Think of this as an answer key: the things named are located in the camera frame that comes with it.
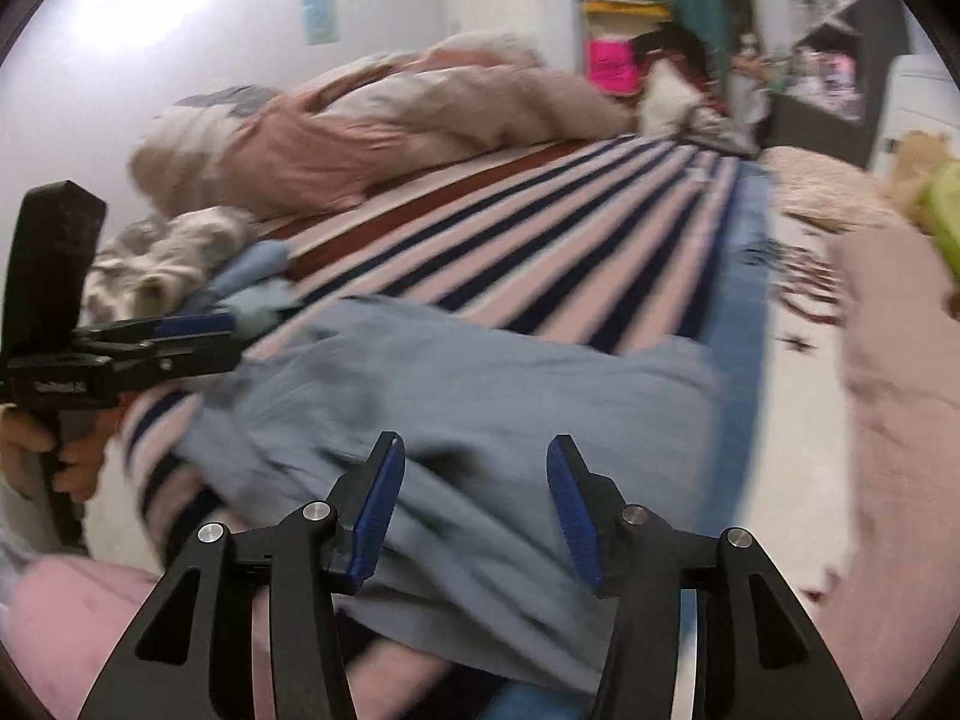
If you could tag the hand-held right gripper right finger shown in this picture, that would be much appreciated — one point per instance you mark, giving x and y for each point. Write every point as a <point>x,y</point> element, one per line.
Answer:
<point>574,517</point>

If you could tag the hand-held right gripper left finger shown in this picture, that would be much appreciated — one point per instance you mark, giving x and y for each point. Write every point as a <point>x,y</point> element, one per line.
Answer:
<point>375,510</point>

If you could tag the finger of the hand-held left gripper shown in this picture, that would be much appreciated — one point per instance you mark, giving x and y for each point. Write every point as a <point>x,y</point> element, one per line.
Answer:
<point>187,360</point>
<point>187,325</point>

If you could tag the blue-grey pants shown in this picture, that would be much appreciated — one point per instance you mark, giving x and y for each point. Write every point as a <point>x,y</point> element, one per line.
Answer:
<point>487,405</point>

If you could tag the person's left hand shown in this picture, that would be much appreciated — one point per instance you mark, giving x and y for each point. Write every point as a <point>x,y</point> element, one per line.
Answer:
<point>79,465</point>

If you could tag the white patterned garment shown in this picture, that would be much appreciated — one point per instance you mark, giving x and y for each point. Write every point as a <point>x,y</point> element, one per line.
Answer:
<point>172,247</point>

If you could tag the light blue garment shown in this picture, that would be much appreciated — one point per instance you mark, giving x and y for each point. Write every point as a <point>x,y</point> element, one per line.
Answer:
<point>251,277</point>

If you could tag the pink and beige duvet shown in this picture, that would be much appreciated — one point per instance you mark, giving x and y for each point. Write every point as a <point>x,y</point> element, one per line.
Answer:
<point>375,127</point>

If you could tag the person's pink pajama leg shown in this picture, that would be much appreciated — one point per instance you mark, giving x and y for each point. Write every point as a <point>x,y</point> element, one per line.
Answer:
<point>90,615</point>

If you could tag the striped printed blanket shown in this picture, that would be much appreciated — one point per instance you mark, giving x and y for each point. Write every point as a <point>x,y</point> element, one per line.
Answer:
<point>562,240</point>

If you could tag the pink ribbed pillow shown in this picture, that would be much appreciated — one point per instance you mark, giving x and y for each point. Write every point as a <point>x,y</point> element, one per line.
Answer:
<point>900,427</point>

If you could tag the floral pillow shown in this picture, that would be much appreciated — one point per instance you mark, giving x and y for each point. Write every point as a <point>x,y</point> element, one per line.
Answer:
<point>825,191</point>

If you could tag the white puffy jacket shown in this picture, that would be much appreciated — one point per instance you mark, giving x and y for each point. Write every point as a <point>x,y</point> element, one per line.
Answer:
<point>667,97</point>

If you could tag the pink shopping bag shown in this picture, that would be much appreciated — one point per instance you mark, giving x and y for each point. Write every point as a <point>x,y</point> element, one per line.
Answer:
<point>613,67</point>

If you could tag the green avocado plush toy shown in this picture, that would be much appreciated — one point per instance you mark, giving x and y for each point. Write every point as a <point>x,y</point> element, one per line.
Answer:
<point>946,225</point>

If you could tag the pile of dark clothes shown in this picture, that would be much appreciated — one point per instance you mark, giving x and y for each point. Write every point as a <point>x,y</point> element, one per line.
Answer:
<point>690,52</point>

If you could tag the dark tall bookshelf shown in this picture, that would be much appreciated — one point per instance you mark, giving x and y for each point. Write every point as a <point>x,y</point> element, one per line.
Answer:
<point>832,105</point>

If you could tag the brown plush toy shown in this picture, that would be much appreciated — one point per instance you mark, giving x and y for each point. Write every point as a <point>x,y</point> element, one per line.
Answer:
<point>915,165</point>

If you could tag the yellow topped shelf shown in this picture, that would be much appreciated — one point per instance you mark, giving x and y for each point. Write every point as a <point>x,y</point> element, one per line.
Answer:
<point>626,9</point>

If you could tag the white bed headboard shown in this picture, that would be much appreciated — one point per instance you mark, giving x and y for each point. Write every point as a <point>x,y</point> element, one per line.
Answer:
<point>915,97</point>

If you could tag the small blue wall poster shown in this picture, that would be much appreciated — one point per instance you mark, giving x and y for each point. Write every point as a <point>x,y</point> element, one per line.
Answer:
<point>320,20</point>

